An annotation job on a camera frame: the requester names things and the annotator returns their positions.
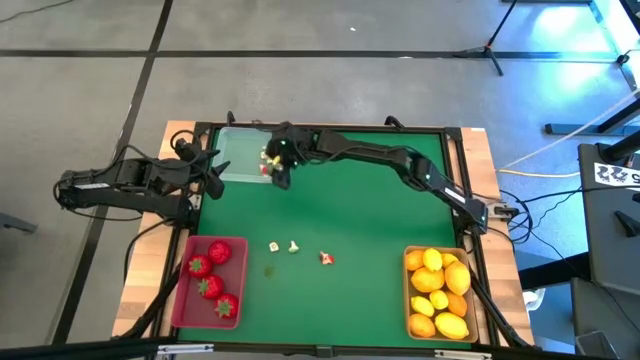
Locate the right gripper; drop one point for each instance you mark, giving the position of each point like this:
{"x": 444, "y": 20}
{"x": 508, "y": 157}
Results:
{"x": 287, "y": 145}

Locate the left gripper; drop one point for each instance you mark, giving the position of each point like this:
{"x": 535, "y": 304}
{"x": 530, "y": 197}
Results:
{"x": 205, "y": 180}

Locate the clear plastic basket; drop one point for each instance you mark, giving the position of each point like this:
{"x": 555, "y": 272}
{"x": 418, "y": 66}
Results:
{"x": 240, "y": 150}

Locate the red toy tomato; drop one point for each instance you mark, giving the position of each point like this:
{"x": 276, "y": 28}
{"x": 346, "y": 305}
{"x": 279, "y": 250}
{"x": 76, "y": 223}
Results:
{"x": 199, "y": 266}
{"x": 219, "y": 251}
{"x": 226, "y": 305}
{"x": 210, "y": 286}

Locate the orange citrus fruit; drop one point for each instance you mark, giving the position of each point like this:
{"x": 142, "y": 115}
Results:
{"x": 421, "y": 325}
{"x": 427, "y": 279}
{"x": 414, "y": 260}
{"x": 456, "y": 303}

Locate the small yellow lemon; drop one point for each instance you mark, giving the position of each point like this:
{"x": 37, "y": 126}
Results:
{"x": 422, "y": 305}
{"x": 439, "y": 299}
{"x": 449, "y": 259}
{"x": 432, "y": 259}

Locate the large yellow-orange lemon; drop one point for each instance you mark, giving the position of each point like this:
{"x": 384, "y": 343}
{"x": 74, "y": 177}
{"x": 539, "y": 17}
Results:
{"x": 457, "y": 278}

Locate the large yellow lemon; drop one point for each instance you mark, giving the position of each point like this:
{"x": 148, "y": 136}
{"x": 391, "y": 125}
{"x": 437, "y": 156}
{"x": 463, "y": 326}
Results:
{"x": 451, "y": 325}

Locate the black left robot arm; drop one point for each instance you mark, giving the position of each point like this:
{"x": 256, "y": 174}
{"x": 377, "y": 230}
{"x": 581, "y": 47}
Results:
{"x": 125, "y": 180}

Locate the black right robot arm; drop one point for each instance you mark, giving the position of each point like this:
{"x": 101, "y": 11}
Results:
{"x": 360, "y": 147}

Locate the green table mat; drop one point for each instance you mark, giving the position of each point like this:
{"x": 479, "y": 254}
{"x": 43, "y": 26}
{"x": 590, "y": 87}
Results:
{"x": 350, "y": 210}

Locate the red plastic basket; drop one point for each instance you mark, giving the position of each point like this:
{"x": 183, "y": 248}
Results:
{"x": 235, "y": 270}

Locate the grey chair base leg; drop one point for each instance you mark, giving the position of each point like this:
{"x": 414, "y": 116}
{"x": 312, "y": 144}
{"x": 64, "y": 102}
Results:
{"x": 15, "y": 222}

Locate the yellow plastic basket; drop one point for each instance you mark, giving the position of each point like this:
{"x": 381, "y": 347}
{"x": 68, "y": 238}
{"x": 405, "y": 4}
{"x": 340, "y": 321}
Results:
{"x": 472, "y": 320}

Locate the black tripod stand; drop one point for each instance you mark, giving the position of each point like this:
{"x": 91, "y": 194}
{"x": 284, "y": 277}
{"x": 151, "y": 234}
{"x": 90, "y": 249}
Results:
{"x": 487, "y": 49}

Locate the black stand base bar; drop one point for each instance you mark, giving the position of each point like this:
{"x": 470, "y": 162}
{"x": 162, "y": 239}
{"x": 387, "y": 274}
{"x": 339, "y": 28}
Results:
{"x": 565, "y": 129}

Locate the white printed marker tag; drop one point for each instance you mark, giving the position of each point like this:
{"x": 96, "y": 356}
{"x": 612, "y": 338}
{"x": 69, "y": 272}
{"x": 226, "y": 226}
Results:
{"x": 615, "y": 175}

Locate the grey side desk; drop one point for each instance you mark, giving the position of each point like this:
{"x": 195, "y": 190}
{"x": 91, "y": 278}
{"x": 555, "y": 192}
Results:
{"x": 615, "y": 240}

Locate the grey plastic bin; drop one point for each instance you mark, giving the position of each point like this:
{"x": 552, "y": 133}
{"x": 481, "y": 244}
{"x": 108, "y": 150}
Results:
{"x": 595, "y": 347}

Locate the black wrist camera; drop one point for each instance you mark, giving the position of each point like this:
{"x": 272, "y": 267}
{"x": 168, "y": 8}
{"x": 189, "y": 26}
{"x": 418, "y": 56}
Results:
{"x": 185, "y": 149}

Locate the black aluminium table frame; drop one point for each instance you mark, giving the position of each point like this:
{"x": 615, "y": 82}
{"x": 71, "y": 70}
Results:
{"x": 350, "y": 126}

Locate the black frame brace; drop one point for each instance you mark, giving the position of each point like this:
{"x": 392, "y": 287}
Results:
{"x": 159, "y": 300}
{"x": 495, "y": 312}

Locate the silver metal bracket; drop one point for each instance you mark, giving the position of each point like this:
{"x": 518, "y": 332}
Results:
{"x": 185, "y": 349}
{"x": 462, "y": 355}

